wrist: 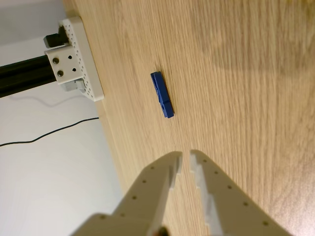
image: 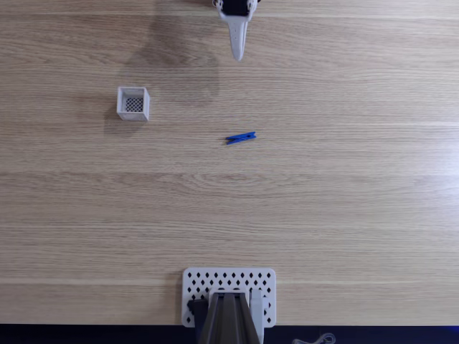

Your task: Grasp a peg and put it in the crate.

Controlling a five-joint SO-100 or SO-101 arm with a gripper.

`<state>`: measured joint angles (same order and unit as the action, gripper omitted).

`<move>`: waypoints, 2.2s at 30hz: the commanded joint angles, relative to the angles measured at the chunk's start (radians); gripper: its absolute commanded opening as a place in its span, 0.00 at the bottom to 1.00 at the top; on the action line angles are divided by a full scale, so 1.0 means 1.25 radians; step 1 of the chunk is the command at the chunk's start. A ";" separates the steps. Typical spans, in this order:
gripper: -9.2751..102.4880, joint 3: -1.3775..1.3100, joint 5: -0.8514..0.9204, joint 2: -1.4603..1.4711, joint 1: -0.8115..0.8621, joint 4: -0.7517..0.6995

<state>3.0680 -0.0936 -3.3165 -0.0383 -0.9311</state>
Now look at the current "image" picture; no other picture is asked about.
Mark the grey looped cable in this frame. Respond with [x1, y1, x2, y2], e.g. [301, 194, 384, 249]
[291, 333, 336, 344]

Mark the white perforated stand base plate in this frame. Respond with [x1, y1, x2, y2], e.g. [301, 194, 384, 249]
[181, 267, 277, 329]

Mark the blue clothes peg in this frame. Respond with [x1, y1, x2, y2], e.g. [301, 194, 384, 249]
[225, 131, 257, 145]

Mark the white stand corner bracket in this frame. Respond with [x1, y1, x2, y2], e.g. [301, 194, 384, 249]
[250, 288, 270, 344]

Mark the black stand corner bracket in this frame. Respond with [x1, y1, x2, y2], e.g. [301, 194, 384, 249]
[186, 299, 209, 325]

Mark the small white lattice crate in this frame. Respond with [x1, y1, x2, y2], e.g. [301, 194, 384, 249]
[116, 86, 151, 122]

